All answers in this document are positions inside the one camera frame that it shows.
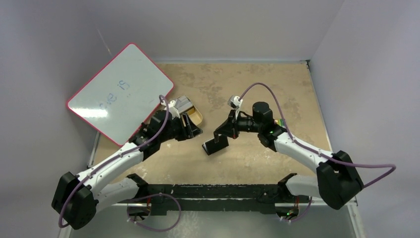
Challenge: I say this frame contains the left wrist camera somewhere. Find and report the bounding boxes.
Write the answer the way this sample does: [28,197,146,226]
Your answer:
[160,99,181,118]

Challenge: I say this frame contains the white board with pink rim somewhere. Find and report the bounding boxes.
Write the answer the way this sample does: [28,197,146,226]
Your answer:
[67,43,174,145]

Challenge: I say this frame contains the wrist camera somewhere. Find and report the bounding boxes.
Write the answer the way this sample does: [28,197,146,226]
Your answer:
[160,99,181,118]
[227,95,243,119]

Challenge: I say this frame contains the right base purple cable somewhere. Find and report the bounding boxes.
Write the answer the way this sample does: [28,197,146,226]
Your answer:
[279,190,313,224]

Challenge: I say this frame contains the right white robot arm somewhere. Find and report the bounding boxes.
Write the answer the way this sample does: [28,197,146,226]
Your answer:
[203,102,364,210]

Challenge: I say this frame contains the pack of coloured markers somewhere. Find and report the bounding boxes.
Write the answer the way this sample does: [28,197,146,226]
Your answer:
[275,119,285,127]

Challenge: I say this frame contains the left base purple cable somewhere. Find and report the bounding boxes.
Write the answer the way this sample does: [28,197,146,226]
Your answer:
[126,193,182,233]

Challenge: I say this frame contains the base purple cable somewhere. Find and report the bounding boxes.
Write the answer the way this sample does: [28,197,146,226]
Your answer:
[126,193,182,233]
[279,190,313,224]

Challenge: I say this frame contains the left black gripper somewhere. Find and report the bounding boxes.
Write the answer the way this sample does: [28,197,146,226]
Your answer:
[159,113,202,143]

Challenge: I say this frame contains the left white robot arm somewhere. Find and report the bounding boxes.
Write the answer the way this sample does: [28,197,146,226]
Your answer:
[52,110,203,230]

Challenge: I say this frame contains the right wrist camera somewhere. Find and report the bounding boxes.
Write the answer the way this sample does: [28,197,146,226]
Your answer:
[227,95,243,119]

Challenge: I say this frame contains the stack of credit cards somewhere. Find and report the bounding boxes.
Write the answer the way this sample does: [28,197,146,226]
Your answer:
[174,95,194,114]

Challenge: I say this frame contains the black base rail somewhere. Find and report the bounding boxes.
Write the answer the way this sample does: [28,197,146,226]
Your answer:
[127,174,310,216]

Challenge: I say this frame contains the aluminium frame rail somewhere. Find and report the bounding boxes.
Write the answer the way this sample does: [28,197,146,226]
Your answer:
[111,182,358,207]

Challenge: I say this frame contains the black card holder wallet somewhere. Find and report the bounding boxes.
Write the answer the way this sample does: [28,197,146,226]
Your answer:
[202,135,229,155]

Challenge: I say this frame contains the beige oval card tray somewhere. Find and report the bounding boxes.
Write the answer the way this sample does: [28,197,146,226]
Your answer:
[185,106,203,126]

